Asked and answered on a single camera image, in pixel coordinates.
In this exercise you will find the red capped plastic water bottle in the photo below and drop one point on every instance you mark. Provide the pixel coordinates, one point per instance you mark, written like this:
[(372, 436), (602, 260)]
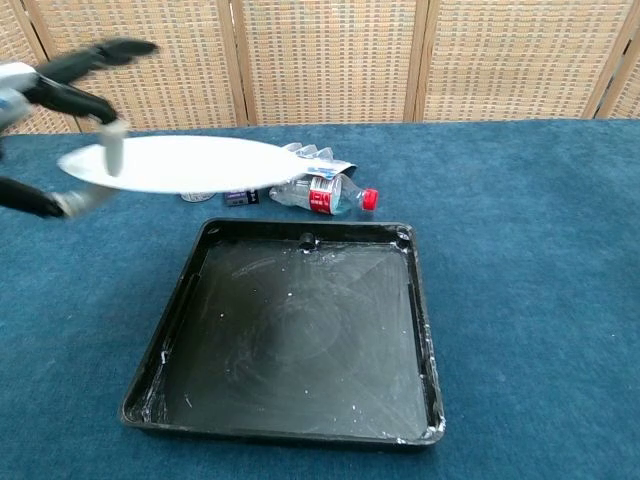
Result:
[(320, 196)]

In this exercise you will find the black square plastic tray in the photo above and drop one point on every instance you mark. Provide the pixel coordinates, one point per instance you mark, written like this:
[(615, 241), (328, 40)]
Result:
[(300, 340)]

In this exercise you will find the clear plastic blister package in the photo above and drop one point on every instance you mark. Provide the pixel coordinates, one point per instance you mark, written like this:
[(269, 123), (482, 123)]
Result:
[(325, 160)]

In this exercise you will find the small black purple box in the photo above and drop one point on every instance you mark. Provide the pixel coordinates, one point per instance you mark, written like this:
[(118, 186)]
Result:
[(242, 198)]

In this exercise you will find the blue tablecloth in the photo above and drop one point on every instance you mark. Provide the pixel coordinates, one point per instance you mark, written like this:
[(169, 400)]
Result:
[(525, 260)]

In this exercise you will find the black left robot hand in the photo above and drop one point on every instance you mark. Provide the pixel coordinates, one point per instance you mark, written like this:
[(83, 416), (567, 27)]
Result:
[(65, 97)]

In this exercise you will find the white round plate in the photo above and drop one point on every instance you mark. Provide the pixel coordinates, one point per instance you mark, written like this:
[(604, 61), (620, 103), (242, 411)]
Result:
[(190, 162)]

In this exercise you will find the small clear plastic jar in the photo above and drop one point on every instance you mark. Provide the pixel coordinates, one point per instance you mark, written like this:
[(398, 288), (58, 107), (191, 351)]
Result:
[(196, 197)]

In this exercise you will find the woven wooden folding screen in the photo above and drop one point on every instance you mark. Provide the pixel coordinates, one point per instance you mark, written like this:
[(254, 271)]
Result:
[(325, 60)]

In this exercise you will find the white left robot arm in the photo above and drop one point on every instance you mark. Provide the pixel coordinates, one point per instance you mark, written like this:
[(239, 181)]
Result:
[(12, 85)]

